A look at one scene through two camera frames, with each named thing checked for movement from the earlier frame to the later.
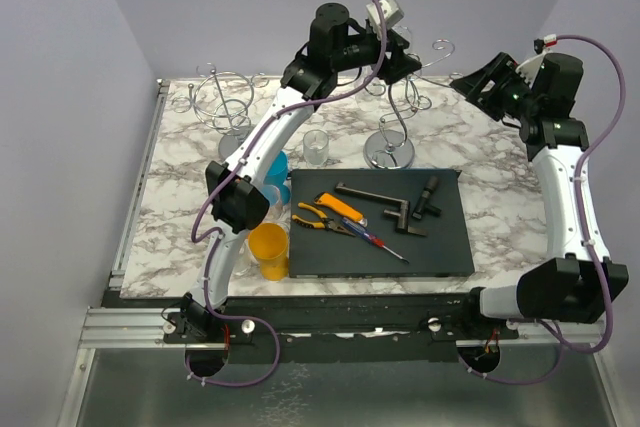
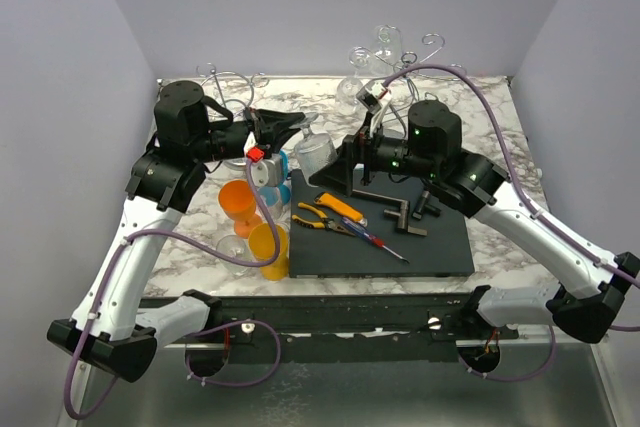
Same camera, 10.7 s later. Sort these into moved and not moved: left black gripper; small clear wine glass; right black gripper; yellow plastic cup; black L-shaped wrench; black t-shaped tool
Moved: right black gripper; left black gripper
Not moved: black t-shaped tool; black L-shaped wrench; small clear wine glass; yellow plastic cup
